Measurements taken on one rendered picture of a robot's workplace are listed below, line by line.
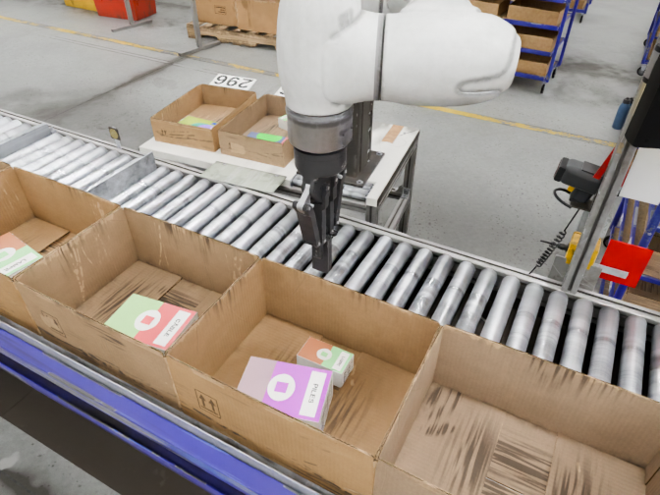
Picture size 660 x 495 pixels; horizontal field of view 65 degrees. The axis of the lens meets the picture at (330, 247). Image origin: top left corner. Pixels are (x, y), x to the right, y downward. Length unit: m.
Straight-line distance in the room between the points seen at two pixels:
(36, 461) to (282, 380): 1.40
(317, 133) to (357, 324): 0.48
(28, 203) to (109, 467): 0.75
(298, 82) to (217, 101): 1.83
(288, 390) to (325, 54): 0.58
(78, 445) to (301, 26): 1.09
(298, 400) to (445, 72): 0.60
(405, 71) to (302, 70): 0.12
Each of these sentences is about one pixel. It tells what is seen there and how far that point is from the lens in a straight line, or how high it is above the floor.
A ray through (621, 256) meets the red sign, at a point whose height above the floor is 0.87.
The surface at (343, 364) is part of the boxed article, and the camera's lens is 1.02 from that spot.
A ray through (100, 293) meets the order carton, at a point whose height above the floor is 0.89.
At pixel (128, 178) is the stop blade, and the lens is 1.99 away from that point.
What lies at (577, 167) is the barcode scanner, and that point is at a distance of 1.42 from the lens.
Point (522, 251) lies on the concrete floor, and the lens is 2.90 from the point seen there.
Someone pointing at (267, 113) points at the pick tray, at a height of 0.76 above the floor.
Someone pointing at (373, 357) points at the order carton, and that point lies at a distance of 1.09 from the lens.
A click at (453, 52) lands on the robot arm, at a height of 1.54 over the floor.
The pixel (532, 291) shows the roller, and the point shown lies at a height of 0.75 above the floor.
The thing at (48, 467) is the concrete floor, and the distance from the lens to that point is 2.19.
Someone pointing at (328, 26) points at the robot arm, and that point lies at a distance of 0.62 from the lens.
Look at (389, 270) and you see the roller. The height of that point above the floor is 0.75.
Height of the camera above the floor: 1.73
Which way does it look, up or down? 39 degrees down
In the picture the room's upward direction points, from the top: straight up
